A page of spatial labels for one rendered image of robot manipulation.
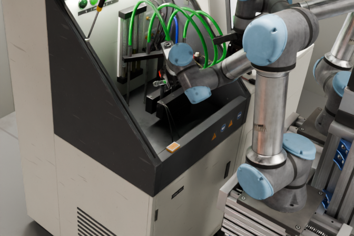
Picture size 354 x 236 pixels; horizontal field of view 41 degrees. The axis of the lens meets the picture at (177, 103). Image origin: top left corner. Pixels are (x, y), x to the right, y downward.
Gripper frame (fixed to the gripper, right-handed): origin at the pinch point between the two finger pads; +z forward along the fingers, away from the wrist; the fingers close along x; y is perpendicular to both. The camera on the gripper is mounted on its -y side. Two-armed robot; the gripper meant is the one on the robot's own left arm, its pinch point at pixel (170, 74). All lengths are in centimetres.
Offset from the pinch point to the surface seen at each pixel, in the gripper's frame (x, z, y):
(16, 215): -92, 111, 32
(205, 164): 9, 35, 36
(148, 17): 3, 35, -37
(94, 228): -47, 55, 49
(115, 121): -25.1, 2.3, 11.6
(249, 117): 39, 49, 20
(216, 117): 17.4, 23.5, 18.4
